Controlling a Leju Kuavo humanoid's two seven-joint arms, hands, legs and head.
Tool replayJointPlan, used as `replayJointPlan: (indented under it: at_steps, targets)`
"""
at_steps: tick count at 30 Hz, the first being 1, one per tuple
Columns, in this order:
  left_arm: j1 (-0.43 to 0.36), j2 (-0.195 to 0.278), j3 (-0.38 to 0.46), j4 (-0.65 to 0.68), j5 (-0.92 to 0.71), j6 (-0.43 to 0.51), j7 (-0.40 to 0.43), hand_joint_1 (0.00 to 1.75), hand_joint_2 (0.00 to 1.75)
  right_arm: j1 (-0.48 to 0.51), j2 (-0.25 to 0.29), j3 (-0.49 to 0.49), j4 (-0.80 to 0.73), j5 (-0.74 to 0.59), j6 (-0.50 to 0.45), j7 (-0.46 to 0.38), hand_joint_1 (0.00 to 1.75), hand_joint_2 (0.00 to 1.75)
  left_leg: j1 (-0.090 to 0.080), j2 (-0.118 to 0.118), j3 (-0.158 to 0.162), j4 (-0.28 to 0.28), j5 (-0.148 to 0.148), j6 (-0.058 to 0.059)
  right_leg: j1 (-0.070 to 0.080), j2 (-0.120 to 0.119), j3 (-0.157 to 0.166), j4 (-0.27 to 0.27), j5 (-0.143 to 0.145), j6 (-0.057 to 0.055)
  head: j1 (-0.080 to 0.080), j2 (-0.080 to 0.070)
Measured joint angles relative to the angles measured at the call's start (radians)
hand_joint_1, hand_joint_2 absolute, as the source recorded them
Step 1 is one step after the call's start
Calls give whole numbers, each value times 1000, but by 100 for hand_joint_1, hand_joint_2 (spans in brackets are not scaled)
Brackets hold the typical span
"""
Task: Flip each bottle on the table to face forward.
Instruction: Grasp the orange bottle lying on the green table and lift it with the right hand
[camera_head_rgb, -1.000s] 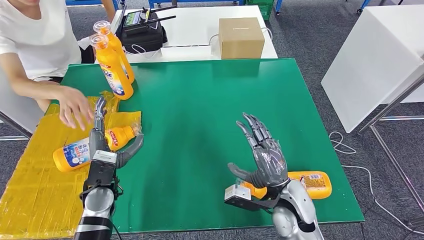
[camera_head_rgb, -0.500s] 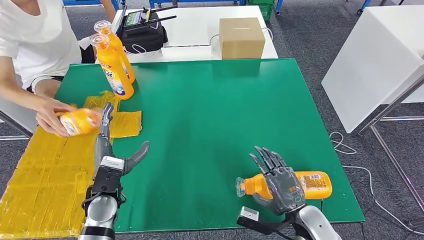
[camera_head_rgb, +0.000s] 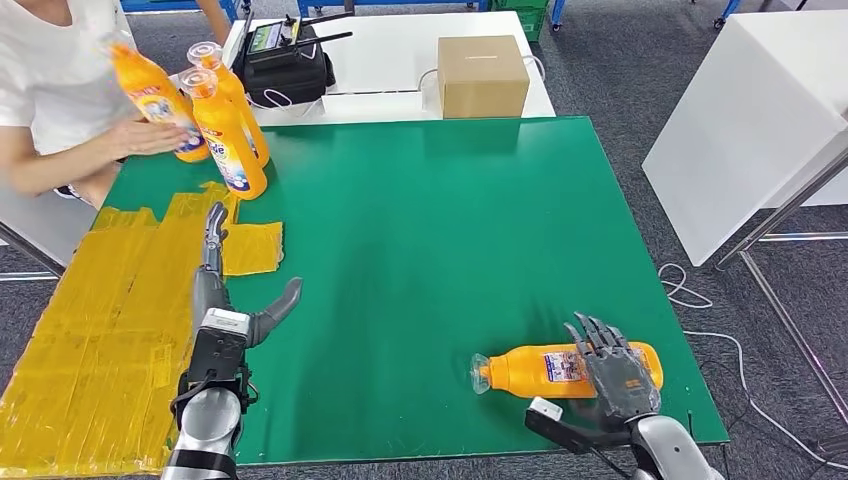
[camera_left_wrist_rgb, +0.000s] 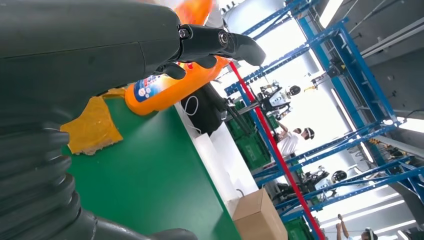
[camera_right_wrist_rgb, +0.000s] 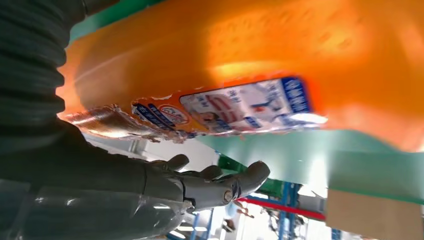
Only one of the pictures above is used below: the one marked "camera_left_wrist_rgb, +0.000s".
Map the yellow taped cardboard sheet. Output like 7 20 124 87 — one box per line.
60 87 127 156

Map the black carry bag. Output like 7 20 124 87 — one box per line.
180 82 230 137

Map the white black humanoid robot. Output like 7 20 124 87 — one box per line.
255 80 302 121
298 164 349 201

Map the red metal bar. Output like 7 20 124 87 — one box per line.
228 61 327 240

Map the person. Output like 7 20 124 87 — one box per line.
334 213 379 240
273 120 316 159

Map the brown cardboard box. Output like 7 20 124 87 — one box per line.
231 187 289 240

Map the blue metal rack frame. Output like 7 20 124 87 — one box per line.
223 0 424 240

